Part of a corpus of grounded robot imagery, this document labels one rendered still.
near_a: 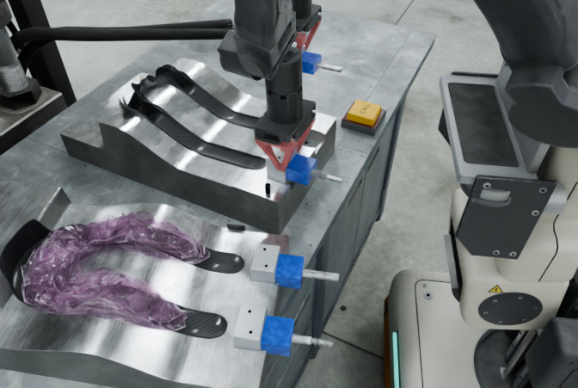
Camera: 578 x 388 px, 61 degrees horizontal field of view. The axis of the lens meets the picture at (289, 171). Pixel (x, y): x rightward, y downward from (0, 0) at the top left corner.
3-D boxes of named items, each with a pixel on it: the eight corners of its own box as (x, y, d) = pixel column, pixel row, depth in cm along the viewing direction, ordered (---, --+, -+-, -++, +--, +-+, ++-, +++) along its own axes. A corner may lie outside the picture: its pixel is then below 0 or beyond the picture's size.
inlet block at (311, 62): (345, 75, 106) (346, 52, 102) (336, 87, 103) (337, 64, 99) (291, 63, 111) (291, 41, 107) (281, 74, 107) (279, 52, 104)
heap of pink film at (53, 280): (214, 242, 79) (209, 209, 73) (180, 344, 66) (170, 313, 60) (64, 223, 82) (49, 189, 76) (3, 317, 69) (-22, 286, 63)
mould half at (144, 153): (334, 151, 104) (338, 99, 95) (279, 237, 87) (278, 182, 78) (146, 93, 120) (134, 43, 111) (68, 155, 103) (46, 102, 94)
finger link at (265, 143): (256, 173, 82) (252, 128, 76) (276, 149, 87) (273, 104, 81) (292, 184, 80) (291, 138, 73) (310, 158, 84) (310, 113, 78)
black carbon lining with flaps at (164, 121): (297, 133, 97) (297, 94, 91) (258, 185, 87) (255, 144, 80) (156, 90, 108) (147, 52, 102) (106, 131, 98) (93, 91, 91)
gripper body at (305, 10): (272, 28, 98) (270, -8, 93) (294, 9, 104) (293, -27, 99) (301, 34, 95) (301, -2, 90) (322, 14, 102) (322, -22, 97)
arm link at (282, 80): (287, 61, 67) (309, 44, 71) (247, 49, 70) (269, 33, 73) (289, 103, 72) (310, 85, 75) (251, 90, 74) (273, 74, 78)
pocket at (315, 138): (325, 148, 97) (326, 133, 94) (314, 163, 93) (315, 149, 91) (304, 141, 98) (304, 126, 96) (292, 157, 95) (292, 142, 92)
